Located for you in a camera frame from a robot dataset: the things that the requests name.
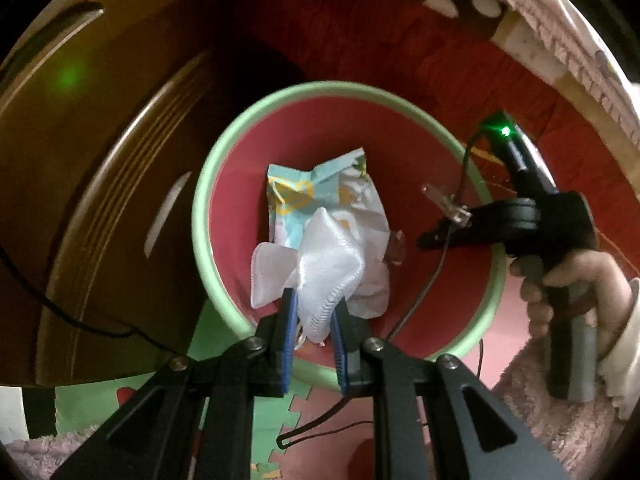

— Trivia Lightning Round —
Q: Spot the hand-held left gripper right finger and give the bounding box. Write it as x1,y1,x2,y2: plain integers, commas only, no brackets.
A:
330,301,571,480

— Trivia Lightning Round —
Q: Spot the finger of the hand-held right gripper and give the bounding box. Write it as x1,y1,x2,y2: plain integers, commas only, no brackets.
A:
416,200,509,252

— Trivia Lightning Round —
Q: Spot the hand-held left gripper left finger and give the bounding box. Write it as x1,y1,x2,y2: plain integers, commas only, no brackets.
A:
50,287,301,480

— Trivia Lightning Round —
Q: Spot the white face mask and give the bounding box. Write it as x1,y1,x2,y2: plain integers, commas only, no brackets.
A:
250,207,368,348

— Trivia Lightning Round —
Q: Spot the teal tissue packet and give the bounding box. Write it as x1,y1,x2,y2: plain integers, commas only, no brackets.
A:
266,147,391,321

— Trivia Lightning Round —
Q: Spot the red waste bin green rim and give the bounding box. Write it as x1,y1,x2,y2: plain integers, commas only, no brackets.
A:
192,80,503,391

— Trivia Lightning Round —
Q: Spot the person's right hand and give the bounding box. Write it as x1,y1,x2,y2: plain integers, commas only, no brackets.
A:
509,249,635,362

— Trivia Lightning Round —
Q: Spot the green pink foam mat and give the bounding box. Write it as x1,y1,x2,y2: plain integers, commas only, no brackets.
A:
52,280,531,480

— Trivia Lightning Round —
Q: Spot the pink fluffy cloth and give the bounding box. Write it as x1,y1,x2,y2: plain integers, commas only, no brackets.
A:
492,335,628,480
7,425,103,480

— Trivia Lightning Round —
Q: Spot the pink checked quilt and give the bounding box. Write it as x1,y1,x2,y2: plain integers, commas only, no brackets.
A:
465,0,640,126

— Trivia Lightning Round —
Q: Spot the brown wooden nightstand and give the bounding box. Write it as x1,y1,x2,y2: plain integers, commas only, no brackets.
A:
0,0,261,391

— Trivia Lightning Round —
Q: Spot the black cable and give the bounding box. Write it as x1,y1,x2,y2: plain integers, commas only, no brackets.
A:
276,127,501,453
0,245,176,356

